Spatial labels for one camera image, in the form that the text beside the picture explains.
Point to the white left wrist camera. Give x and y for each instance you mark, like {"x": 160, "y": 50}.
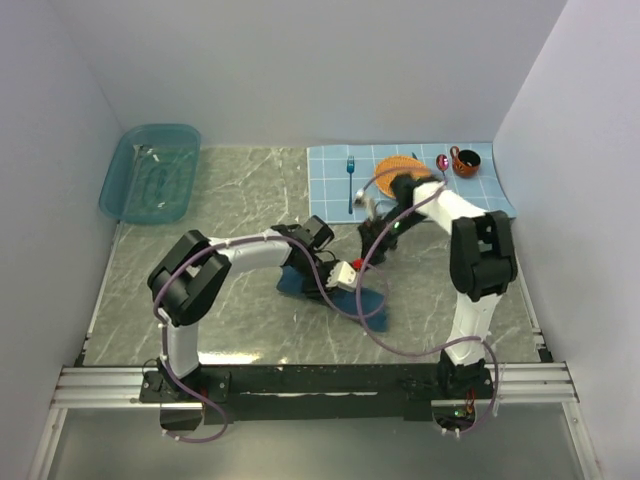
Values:
{"x": 342, "y": 276}

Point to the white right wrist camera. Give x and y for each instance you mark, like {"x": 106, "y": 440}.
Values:
{"x": 364, "y": 201}

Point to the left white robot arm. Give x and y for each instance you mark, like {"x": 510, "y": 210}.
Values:
{"x": 187, "y": 281}

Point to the blue t shirt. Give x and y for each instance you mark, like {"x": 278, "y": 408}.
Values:
{"x": 291, "y": 284}

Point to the blue checked placemat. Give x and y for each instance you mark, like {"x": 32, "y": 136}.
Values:
{"x": 328, "y": 178}

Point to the iridescent spoon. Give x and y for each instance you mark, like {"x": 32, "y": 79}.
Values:
{"x": 442, "y": 163}

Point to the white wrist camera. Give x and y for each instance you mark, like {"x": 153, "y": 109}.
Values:
{"x": 342, "y": 276}
{"x": 364, "y": 201}

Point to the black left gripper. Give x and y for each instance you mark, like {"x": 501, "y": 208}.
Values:
{"x": 314, "y": 291}

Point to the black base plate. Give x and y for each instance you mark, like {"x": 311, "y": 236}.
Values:
{"x": 233, "y": 393}

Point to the aluminium rail frame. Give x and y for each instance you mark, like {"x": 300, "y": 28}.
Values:
{"x": 537, "y": 433}

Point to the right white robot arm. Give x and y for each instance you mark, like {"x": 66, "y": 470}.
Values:
{"x": 482, "y": 263}

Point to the blue fork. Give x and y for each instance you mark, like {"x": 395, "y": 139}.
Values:
{"x": 350, "y": 168}

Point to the orange woven round trivet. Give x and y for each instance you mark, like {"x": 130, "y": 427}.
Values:
{"x": 390, "y": 167}

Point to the teal plastic bin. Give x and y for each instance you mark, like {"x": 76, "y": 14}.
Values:
{"x": 151, "y": 174}

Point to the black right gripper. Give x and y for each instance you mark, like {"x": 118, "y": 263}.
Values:
{"x": 369, "y": 231}

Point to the orange black mug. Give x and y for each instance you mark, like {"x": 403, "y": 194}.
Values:
{"x": 465, "y": 162}

